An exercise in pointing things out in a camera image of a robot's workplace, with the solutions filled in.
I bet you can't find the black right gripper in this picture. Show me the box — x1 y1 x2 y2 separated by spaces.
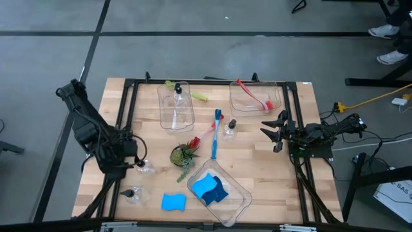
259 110 307 145

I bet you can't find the clear soap bottle black pump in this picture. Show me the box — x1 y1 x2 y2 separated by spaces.
135 159 155 175
221 119 239 141
120 186 151 206
171 82 191 129

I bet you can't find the red dish brush clear handle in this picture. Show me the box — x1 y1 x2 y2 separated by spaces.
189 114 225 150
236 79 274 111

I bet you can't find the blue dish brush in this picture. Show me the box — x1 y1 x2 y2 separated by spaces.
211 108 223 160

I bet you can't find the green dish brush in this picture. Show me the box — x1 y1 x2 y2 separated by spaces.
164 80 209 103

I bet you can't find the clear plastic bin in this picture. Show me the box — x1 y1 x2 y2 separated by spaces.
229 80 283 117
186 159 253 227
156 81 196 133

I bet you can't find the succulent plant in black pot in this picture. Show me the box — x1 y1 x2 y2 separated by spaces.
169 141 200 184

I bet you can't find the black table leg base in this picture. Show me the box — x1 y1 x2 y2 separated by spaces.
344 56 412 88

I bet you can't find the black bar with silver brackets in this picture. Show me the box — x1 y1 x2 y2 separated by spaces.
0 216 412 232

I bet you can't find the black chair base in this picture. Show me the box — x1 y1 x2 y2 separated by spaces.
0 140 26 156

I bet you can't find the black metal stand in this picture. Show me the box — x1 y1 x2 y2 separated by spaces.
341 151 412 223

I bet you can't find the white printed cardboard box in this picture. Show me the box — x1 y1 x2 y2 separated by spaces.
372 179 412 224

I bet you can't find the person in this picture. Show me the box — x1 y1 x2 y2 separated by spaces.
386 0 412 55

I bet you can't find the yellow extension cord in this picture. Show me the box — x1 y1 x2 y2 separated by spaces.
333 82 412 113

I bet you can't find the black aluminium table frame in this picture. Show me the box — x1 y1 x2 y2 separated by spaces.
72 71 344 226

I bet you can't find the white cable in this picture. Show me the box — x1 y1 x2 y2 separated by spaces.
331 137 412 152

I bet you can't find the black cable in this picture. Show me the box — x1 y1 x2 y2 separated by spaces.
366 139 387 167

